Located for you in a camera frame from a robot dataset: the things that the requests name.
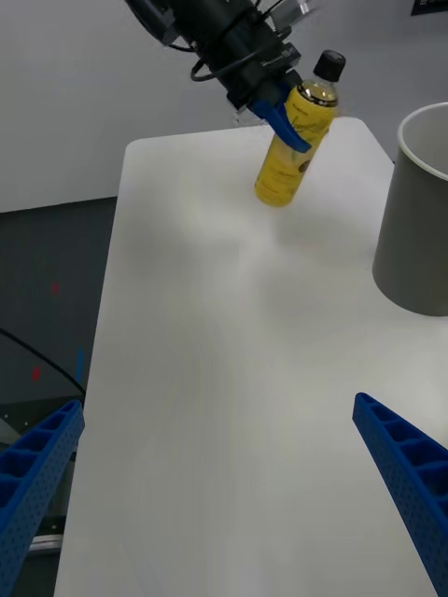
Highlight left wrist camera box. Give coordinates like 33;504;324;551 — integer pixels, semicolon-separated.
273;0;315;22

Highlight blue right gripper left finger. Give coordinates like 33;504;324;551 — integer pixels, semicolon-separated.
0;399;86;597

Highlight yellow bottle with black cap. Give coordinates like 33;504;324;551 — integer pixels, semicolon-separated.
254;49;347;208

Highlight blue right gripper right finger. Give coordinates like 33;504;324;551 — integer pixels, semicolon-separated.
352;392;448;597

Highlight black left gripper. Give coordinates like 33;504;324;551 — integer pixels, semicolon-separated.
217;18;313;154

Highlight thin black cable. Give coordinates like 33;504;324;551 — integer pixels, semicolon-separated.
0;327;87;398

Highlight grey waste bin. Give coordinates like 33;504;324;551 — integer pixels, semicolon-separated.
371;102;448;318

